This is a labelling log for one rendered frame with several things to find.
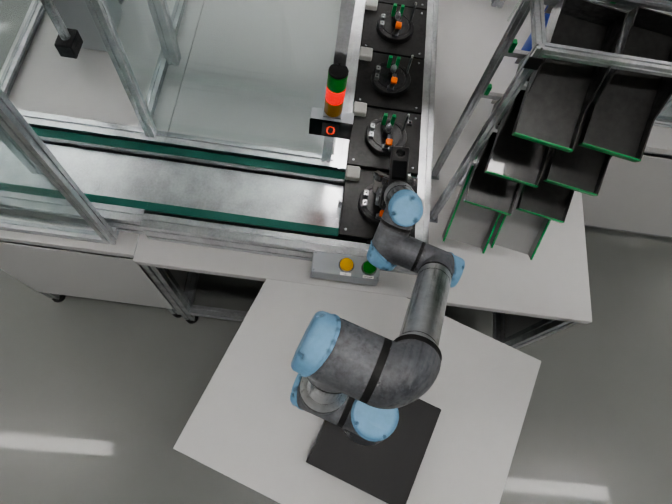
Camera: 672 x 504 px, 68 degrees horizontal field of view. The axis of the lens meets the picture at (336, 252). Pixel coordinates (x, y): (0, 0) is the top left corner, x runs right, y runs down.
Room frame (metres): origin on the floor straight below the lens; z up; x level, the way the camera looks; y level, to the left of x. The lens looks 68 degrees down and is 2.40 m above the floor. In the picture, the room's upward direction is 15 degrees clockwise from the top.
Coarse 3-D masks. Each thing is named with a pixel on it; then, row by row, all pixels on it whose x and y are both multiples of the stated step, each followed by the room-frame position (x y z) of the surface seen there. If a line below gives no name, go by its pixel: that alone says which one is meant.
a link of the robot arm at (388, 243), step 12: (384, 228) 0.50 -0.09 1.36; (396, 228) 0.50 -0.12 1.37; (372, 240) 0.49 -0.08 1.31; (384, 240) 0.48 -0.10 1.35; (396, 240) 0.48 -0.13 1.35; (408, 240) 0.49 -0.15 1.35; (420, 240) 0.51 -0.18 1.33; (372, 252) 0.46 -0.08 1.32; (384, 252) 0.46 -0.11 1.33; (396, 252) 0.46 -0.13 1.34; (408, 252) 0.46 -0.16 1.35; (372, 264) 0.43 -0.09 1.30; (384, 264) 0.43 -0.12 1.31; (396, 264) 0.45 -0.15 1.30; (408, 264) 0.44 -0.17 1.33
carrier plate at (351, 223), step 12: (348, 180) 0.83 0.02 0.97; (360, 180) 0.84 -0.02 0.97; (372, 180) 0.85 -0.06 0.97; (348, 192) 0.78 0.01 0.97; (360, 192) 0.79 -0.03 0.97; (348, 204) 0.74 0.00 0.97; (348, 216) 0.70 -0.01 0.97; (360, 216) 0.71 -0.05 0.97; (348, 228) 0.66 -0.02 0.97; (360, 228) 0.67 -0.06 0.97; (372, 228) 0.68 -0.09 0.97
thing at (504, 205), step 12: (492, 144) 0.88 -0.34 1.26; (480, 156) 0.82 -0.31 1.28; (480, 168) 0.81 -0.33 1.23; (480, 180) 0.79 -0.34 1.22; (492, 180) 0.79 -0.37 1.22; (504, 180) 0.80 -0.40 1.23; (468, 192) 0.74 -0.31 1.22; (480, 192) 0.76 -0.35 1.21; (492, 192) 0.76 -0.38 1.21; (504, 192) 0.77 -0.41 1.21; (516, 192) 0.77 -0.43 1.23; (480, 204) 0.73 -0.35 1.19; (492, 204) 0.74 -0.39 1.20; (504, 204) 0.74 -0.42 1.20
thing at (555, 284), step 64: (448, 0) 1.85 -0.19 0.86; (512, 0) 1.94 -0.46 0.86; (448, 64) 1.51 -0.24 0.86; (512, 64) 1.60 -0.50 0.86; (448, 128) 1.21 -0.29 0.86; (576, 192) 1.08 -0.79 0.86; (192, 256) 0.48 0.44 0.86; (256, 256) 0.53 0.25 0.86; (512, 256) 0.76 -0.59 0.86; (576, 256) 0.83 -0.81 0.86; (576, 320) 0.60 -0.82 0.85
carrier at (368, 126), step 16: (368, 112) 1.11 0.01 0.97; (384, 112) 1.12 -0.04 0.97; (400, 112) 1.14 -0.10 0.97; (352, 128) 1.02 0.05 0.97; (368, 128) 1.03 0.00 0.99; (384, 128) 1.02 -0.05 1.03; (400, 128) 1.06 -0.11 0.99; (416, 128) 1.09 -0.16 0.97; (352, 144) 0.96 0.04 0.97; (368, 144) 0.97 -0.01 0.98; (400, 144) 1.00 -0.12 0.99; (416, 144) 1.03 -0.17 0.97; (352, 160) 0.90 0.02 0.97; (368, 160) 0.92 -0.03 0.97; (384, 160) 0.93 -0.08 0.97; (416, 160) 0.97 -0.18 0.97; (416, 176) 0.92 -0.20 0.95
